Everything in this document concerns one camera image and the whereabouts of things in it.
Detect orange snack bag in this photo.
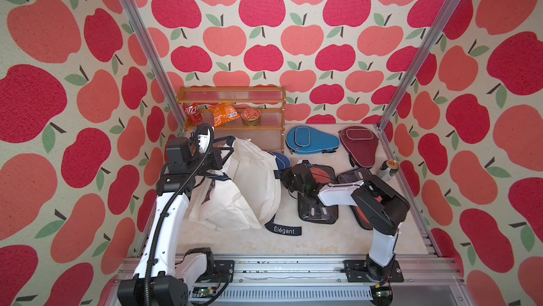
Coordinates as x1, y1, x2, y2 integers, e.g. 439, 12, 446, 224
209, 102, 240, 127

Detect small green labelled bottle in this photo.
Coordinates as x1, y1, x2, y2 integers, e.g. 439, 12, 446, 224
377, 159, 400, 182

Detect white canvas tote bag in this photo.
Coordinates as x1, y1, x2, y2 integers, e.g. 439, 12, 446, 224
189, 136, 302, 237

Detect black paddle case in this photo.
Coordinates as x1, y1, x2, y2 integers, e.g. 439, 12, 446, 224
337, 167, 373, 230

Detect maroon paddle case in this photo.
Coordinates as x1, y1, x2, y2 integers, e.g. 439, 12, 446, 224
339, 126, 379, 169

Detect clear case red paddles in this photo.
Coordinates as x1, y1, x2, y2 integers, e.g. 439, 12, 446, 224
298, 165, 339, 225

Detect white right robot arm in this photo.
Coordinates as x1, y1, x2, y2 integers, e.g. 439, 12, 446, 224
281, 161, 410, 284

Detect left aluminium frame post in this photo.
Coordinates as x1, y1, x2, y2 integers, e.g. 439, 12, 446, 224
120, 0, 185, 131

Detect red soda can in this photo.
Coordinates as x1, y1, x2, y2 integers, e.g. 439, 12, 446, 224
182, 102, 203, 124

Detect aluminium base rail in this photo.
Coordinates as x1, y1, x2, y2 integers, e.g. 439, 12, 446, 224
189, 255, 475, 305

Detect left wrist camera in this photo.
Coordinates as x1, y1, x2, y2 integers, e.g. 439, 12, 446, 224
193, 127, 212, 153

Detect wooden two-tier shelf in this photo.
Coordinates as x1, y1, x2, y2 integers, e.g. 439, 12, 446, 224
175, 85, 287, 155

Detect round gold red tin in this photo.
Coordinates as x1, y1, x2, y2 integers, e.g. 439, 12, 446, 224
240, 107, 262, 126

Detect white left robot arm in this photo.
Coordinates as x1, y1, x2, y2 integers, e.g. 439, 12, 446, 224
117, 131, 235, 305

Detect dark blue paddle case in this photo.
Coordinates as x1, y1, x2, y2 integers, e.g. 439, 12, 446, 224
270, 152, 291, 171

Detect right aluminium frame post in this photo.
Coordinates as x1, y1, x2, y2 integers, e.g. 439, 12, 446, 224
376, 0, 461, 132

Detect aluminium frame post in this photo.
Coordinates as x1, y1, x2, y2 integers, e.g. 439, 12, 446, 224
376, 0, 461, 132
120, 0, 185, 131

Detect light blue paddle case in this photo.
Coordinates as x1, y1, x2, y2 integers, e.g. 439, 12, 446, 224
286, 125, 340, 155

